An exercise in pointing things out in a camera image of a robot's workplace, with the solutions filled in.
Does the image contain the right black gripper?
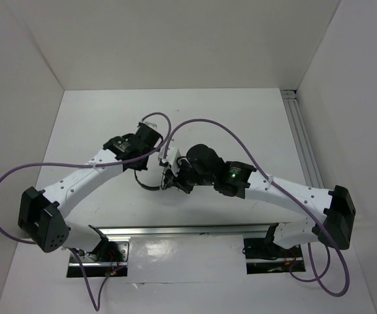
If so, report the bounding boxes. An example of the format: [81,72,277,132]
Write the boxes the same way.
[166,158,214,194]

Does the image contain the black on-ear headphones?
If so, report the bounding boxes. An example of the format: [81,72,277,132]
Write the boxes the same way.
[133,170,173,192]

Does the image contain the thin black headphone cable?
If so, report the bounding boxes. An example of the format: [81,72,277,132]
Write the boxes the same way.
[160,163,179,190]

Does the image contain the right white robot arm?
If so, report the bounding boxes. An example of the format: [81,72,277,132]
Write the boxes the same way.
[164,144,356,256]

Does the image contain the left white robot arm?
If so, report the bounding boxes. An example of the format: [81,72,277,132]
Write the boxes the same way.
[18,123,162,261]

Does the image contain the white base cover plate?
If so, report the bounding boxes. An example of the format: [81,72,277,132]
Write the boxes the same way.
[127,235,246,283]

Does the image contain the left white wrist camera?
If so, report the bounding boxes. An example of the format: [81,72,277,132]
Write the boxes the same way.
[138,121,157,130]

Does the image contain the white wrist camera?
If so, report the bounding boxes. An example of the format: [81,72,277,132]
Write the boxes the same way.
[138,121,157,130]
[158,146,182,177]

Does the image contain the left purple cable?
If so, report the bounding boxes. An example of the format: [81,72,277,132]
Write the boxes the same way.
[0,112,172,245]

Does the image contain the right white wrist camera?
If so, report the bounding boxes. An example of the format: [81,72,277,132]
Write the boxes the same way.
[158,146,182,177]

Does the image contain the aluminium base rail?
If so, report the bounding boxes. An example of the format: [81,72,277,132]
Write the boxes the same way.
[98,224,271,237]

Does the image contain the aluminium corner frame rail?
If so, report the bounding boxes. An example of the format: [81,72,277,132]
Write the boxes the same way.
[280,90,325,188]

